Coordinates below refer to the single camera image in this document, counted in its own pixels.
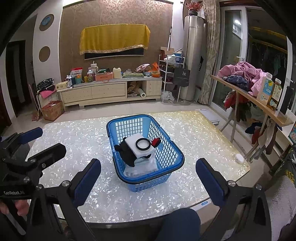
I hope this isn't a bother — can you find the patterned curtain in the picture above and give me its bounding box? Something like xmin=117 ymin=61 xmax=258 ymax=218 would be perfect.
xmin=198 ymin=0 xmax=221 ymax=104

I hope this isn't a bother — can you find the small white round lid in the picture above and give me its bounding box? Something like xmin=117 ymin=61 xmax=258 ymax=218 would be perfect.
xmin=235 ymin=153 xmax=245 ymax=164

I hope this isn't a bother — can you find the pink cloth on stool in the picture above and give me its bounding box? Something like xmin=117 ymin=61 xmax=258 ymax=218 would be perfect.
xmin=40 ymin=89 xmax=56 ymax=99

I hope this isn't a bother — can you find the cardboard box on floor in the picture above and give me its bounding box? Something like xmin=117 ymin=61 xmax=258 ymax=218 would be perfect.
xmin=41 ymin=100 xmax=65 ymax=121

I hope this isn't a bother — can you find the silver standing air conditioner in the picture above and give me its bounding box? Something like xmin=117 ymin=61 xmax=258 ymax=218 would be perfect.
xmin=181 ymin=15 xmax=206 ymax=101

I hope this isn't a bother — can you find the white metal shelf rack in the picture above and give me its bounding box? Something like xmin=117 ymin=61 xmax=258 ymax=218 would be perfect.
xmin=158 ymin=53 xmax=186 ymax=102

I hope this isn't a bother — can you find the white towel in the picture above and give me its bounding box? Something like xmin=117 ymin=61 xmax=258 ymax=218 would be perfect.
xmin=125 ymin=133 xmax=154 ymax=159

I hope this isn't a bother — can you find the black ring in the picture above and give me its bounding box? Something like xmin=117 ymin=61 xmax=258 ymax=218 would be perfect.
xmin=135 ymin=138 xmax=152 ymax=151

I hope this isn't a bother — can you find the person left hand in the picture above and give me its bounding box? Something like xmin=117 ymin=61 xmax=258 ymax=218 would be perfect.
xmin=0 ymin=200 xmax=29 ymax=216

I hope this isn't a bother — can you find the white plastic jug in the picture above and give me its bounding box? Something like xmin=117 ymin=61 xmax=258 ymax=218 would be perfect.
xmin=112 ymin=68 xmax=122 ymax=79

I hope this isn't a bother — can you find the yellow cloth tv cover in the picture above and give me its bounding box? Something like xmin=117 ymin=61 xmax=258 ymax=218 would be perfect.
xmin=79 ymin=24 xmax=151 ymax=55

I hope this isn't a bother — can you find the red flower vase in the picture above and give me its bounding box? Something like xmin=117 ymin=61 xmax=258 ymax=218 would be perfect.
xmin=185 ymin=1 xmax=203 ymax=16

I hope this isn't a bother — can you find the paper towel roll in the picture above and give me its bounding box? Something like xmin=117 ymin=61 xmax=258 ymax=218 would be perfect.
xmin=138 ymin=88 xmax=146 ymax=98

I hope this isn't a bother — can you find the blue plastic laundry basket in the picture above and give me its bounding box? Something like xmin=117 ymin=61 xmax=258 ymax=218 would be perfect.
xmin=106 ymin=114 xmax=185 ymax=192

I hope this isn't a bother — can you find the black plush toy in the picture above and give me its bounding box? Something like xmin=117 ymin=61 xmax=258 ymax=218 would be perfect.
xmin=114 ymin=137 xmax=161 ymax=167

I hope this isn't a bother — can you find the pink clothes pile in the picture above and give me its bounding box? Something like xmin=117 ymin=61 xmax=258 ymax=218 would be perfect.
xmin=217 ymin=61 xmax=267 ymax=97

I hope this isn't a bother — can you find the pink storage box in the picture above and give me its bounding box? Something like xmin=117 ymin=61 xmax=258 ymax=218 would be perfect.
xmin=95 ymin=72 xmax=113 ymax=82

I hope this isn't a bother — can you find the white detergent bottle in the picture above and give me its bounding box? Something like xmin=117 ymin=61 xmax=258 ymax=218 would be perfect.
xmin=256 ymin=72 xmax=273 ymax=105

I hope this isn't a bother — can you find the black paper bag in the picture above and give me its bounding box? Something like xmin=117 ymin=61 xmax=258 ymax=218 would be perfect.
xmin=173 ymin=67 xmax=190 ymax=87

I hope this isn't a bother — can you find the cream tv cabinet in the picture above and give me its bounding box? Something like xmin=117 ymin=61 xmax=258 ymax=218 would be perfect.
xmin=57 ymin=77 xmax=163 ymax=108

